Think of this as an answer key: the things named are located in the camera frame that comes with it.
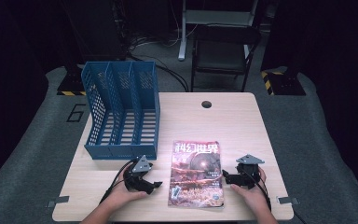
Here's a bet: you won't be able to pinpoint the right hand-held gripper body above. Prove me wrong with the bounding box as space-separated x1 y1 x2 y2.
236 154 266 189

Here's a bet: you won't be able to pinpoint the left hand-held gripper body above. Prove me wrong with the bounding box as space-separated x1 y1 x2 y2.
123 154 153 192

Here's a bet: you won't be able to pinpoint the red-brown cover magazine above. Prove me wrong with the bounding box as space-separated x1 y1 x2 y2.
167 140 226 209

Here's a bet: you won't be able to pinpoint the blue plastic file rack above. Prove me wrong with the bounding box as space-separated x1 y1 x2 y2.
81 60 161 161

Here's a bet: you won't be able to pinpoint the person's right hand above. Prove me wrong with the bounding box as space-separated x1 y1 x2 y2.
229 167 271 216

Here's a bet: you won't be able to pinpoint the person's left hand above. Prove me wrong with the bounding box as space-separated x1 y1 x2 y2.
103 183 148 211

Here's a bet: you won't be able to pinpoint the grey floor mat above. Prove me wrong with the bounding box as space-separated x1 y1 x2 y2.
0 66 358 224

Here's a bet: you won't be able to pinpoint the black stand base striped edge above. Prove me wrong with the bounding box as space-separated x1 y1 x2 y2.
260 69 307 96
56 64 88 97

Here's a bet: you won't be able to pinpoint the black folding chair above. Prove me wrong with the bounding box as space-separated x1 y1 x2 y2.
190 24 262 92

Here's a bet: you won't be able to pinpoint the right hand-held gripper black cable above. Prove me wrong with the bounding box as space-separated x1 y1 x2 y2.
245 169 307 224

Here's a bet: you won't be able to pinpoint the hand-held gripper black cable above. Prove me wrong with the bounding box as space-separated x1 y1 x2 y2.
99 158 139 204
245 169 307 224

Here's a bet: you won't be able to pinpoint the left hand-held gripper black cable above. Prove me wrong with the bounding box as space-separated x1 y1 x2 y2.
99 158 139 204

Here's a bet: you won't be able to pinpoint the grey table edge bracket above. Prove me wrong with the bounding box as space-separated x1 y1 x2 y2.
276 195 300 205
46 195 71 209

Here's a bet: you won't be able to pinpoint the black floor cables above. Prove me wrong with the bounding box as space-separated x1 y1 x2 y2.
127 31 190 92

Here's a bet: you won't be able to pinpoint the white metal desk frame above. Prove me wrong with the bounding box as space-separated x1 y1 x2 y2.
177 0 259 62

